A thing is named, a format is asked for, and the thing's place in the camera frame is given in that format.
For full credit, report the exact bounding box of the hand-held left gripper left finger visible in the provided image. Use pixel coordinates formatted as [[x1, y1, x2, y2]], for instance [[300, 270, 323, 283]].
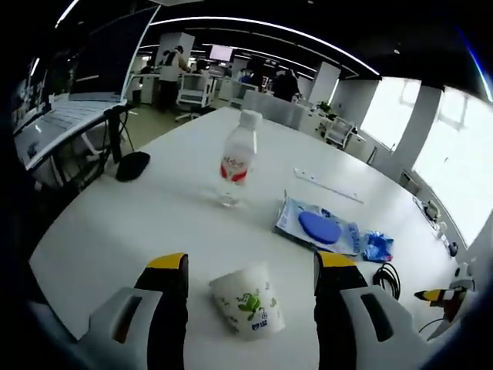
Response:
[[76, 253, 190, 370]]

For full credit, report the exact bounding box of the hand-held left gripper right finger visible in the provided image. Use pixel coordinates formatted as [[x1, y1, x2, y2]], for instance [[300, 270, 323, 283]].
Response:
[[314, 250, 436, 370]]

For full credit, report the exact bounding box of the blue tissue pack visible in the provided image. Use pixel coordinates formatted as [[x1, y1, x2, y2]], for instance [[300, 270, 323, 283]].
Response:
[[361, 230, 395, 264]]

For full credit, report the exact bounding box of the white paper cup green print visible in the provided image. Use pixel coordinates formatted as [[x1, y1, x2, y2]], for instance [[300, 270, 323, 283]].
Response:
[[208, 261, 287, 342]]

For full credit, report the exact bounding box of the wet wipes pack blue lid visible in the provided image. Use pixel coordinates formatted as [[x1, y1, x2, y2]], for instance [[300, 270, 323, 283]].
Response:
[[273, 196, 362, 257]]

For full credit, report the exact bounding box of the clear water bottle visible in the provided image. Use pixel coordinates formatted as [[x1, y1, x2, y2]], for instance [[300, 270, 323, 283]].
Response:
[[216, 109, 263, 209]]

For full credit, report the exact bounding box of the white table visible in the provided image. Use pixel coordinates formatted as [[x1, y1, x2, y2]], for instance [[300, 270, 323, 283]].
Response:
[[29, 106, 469, 370]]

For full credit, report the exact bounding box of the white strip on table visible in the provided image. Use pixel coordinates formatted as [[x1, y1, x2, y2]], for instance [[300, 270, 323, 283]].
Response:
[[293, 167, 365, 204]]

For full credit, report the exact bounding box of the black stand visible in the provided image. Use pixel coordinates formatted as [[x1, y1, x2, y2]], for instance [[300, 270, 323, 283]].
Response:
[[103, 106, 152, 183]]

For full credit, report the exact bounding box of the grey partition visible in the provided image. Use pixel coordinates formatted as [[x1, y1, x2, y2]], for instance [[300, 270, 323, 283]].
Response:
[[242, 90, 306, 130]]

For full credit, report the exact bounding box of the white cart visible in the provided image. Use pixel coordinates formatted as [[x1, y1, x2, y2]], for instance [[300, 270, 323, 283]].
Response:
[[176, 72, 214, 113]]

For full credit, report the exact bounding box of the open laptop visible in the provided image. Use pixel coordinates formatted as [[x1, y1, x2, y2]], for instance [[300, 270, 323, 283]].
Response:
[[13, 5, 162, 171]]

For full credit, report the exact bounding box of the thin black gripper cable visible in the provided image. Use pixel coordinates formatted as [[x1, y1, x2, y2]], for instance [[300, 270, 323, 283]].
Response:
[[418, 316, 444, 335]]

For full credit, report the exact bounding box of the wall screen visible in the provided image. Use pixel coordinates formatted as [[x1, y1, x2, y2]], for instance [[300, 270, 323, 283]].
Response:
[[210, 44, 234, 62]]

